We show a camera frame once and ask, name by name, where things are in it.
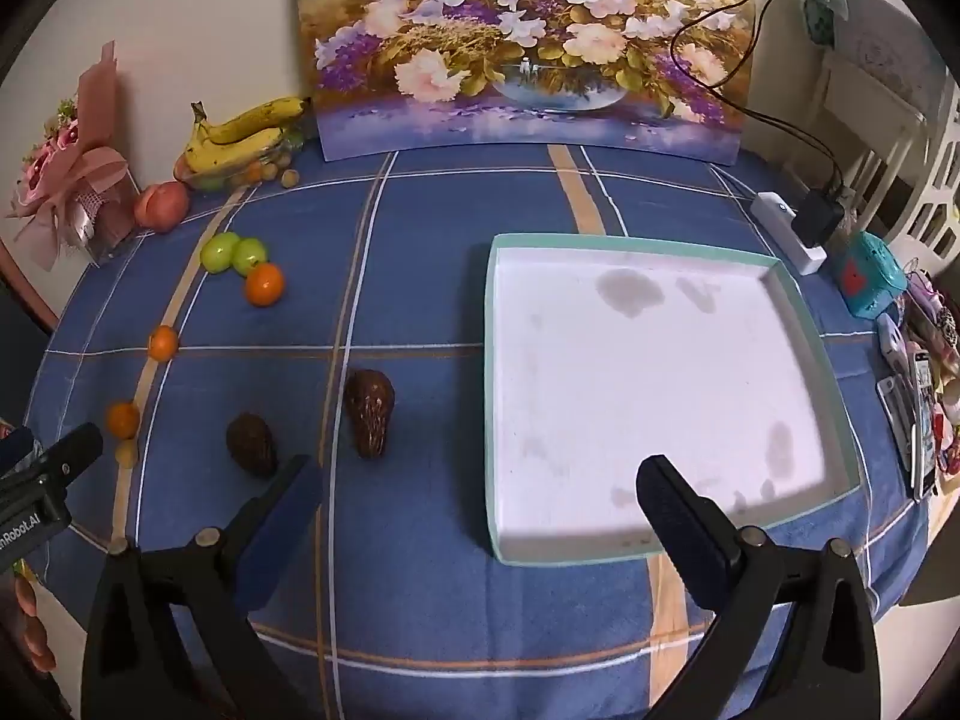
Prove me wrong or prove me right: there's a white power strip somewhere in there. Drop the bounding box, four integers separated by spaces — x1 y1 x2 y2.
750 192 827 277

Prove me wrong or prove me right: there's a green round fruit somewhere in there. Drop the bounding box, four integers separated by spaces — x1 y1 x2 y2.
231 238 269 277
200 232 241 275

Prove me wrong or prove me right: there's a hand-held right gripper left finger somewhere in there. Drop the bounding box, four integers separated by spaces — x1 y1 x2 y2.
81 454 324 720

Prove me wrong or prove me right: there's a yellow banana bunch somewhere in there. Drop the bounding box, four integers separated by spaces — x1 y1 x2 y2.
184 96 312 174

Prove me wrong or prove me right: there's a leopard print item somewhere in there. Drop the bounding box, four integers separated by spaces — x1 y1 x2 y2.
932 306 960 377

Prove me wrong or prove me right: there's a red peach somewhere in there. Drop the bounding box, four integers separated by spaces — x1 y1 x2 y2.
133 181 191 232

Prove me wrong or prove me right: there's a bumpy dark avocado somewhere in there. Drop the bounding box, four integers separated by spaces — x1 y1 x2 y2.
344 369 396 460

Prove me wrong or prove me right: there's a smooth dark avocado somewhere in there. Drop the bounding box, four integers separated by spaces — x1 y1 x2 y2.
226 412 278 479

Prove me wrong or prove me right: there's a glass fruit plate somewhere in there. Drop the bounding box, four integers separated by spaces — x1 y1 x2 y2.
174 131 305 193

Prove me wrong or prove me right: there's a flower painting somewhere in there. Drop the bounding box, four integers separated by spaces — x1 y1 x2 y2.
291 0 757 165

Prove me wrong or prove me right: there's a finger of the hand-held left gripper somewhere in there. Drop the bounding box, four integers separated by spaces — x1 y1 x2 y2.
31 423 104 485

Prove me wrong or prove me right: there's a large orange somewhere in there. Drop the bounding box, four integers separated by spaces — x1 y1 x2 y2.
245 262 287 308

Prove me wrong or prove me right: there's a person's left hand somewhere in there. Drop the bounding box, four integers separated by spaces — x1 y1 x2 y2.
11 561 59 680

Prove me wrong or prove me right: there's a white patterned cloth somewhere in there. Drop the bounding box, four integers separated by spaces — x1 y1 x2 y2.
801 0 953 115

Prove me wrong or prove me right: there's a teal plastic box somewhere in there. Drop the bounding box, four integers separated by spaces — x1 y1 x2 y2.
838 231 909 320

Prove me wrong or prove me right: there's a pink flower bouquet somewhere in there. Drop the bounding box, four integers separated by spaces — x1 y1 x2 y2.
6 41 143 272

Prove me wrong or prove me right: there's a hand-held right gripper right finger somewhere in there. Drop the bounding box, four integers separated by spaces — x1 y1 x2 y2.
636 454 882 720

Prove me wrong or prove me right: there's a white tray with teal rim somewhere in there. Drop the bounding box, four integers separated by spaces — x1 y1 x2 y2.
484 232 862 567

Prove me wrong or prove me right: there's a white lilac handheld device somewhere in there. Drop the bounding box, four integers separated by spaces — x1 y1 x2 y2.
876 313 911 375

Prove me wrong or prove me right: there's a black charger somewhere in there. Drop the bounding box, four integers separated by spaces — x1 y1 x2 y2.
793 184 848 249

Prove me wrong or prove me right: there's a grey white flat device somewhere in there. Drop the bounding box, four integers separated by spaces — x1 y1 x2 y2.
877 375 920 467

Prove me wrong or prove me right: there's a blue plaid tablecloth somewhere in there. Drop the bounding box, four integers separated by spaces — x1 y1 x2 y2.
22 142 938 720

